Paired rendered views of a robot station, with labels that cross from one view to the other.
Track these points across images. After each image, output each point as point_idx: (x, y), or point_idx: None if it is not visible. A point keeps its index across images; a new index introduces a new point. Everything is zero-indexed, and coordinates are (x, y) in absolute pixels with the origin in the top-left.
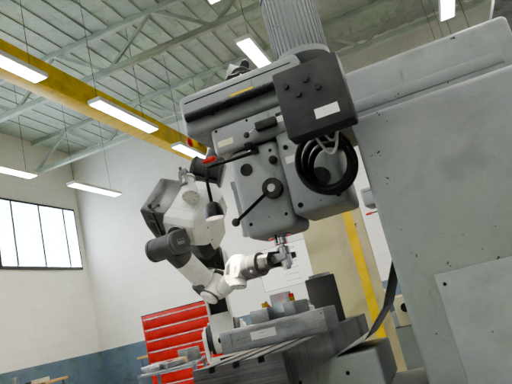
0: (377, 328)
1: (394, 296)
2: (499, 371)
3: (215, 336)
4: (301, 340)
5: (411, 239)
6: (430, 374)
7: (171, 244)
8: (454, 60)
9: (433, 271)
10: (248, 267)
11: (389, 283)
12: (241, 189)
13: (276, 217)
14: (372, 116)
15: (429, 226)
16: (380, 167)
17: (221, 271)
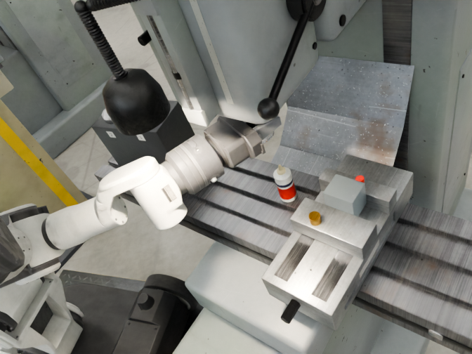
0: (296, 145)
1: (296, 99)
2: (459, 132)
3: (11, 309)
4: (461, 230)
5: (461, 35)
6: (439, 166)
7: (12, 260)
8: None
9: (460, 66)
10: (210, 176)
11: (385, 94)
12: (246, 15)
13: (303, 60)
14: None
15: (469, 12)
16: None
17: (26, 209)
